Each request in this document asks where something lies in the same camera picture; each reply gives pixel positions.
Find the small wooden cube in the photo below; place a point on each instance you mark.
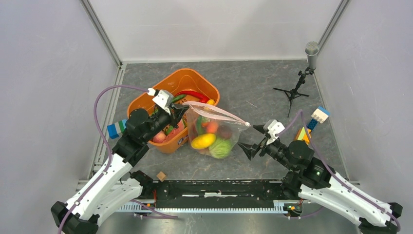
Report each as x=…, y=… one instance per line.
x=161, y=176

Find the white blue toy block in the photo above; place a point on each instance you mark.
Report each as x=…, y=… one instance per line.
x=320, y=114

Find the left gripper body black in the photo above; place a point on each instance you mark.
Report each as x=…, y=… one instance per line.
x=168, y=118

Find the orange plastic tub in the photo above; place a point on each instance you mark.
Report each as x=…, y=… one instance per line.
x=181, y=80

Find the peach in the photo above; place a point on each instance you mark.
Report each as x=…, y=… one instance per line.
x=159, y=137

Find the yellow mango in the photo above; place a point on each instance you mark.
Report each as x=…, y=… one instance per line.
x=203, y=141

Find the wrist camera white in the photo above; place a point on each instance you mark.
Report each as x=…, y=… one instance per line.
x=272, y=128
x=161, y=98

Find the red chili pepper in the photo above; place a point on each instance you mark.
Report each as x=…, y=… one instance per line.
x=202, y=98

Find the watermelon slice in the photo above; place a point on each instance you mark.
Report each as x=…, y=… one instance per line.
x=172, y=132

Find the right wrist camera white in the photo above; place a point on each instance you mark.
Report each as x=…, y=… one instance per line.
x=272, y=128

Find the green round fruit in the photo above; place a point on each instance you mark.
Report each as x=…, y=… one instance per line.
x=221, y=148

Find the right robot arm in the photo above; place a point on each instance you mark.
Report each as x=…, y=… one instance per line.
x=308, y=178

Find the blue green white block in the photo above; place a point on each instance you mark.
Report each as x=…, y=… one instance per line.
x=116, y=129

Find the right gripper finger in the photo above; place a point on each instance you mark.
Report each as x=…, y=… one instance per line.
x=249, y=150
x=260, y=128

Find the dark purple plum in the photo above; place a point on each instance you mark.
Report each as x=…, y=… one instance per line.
x=224, y=132

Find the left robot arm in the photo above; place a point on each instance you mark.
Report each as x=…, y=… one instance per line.
x=86, y=211

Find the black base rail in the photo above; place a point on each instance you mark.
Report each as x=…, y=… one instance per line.
x=217, y=194

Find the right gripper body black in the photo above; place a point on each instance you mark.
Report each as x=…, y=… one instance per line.
x=273, y=148

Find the microphone on tripod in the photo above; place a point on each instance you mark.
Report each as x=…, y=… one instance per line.
x=312, y=49

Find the green cucumber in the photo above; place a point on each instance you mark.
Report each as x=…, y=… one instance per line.
x=178, y=98

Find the orange yellow toy block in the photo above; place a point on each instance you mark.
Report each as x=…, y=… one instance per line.
x=301, y=134

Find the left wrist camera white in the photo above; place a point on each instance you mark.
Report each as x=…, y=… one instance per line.
x=161, y=98

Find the clear zip top bag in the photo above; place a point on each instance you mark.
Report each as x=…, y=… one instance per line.
x=213, y=113

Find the orange carrot green top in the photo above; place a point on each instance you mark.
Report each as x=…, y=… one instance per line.
x=211, y=127

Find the small green chili pepper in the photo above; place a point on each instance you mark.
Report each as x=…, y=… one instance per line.
x=199, y=124

